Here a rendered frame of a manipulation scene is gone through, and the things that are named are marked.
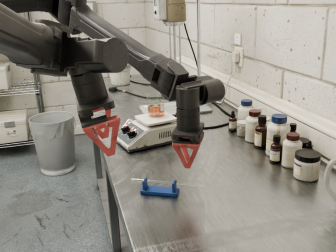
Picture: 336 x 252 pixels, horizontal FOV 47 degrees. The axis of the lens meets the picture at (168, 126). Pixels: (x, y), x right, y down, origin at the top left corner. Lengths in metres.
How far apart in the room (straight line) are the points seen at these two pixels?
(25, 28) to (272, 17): 1.15
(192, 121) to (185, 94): 0.07
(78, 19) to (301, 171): 0.73
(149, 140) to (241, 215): 0.49
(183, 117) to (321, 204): 0.40
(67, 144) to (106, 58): 2.33
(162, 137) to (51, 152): 1.69
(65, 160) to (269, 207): 2.17
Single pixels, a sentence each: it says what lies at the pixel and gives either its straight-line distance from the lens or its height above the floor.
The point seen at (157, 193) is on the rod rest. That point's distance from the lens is 1.02.
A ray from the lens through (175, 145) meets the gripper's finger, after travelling 0.93.
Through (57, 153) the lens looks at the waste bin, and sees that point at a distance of 2.93.
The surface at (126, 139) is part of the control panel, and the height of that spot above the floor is 0.79.
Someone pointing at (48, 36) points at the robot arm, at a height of 1.19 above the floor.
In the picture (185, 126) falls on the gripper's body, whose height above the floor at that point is 0.95.
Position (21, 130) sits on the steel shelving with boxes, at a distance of 3.41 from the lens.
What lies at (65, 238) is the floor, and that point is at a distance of 2.28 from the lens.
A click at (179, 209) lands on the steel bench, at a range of 0.96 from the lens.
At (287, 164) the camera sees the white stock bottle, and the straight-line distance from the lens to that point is 1.19.
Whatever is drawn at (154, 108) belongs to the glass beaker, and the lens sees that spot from 1.35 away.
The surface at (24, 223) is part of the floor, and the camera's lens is 2.49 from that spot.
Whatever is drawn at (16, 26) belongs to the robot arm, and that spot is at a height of 1.21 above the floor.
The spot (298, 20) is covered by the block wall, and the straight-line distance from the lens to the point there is 1.40.
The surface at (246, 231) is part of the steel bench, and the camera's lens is 0.89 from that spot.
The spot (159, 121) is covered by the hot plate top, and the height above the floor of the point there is 0.84.
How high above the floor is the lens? 1.24
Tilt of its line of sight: 19 degrees down
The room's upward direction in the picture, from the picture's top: 2 degrees counter-clockwise
